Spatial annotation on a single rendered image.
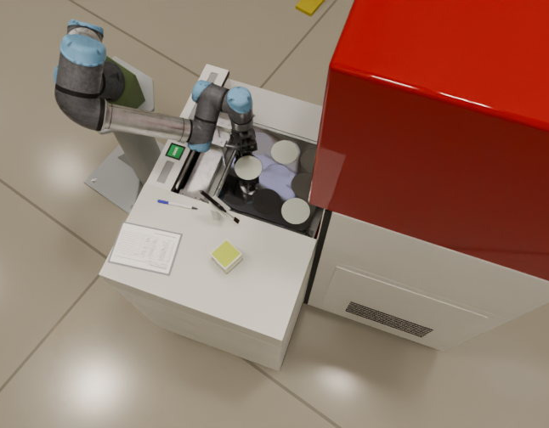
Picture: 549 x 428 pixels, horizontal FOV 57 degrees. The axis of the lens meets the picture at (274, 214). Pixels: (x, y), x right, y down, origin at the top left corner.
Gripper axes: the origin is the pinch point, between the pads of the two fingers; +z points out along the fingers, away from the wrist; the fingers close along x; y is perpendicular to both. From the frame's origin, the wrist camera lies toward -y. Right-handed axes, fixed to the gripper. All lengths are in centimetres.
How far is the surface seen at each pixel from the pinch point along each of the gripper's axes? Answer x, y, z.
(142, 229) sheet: -40.6, 24.4, -5.5
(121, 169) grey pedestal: -61, -58, 90
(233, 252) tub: -13.4, 42.5, -12.0
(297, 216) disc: 11.4, 30.6, 1.3
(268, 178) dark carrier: 5.5, 13.7, 1.4
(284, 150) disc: 14.3, 4.1, 1.3
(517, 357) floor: 108, 95, 91
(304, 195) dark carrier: 16.3, 23.7, 1.4
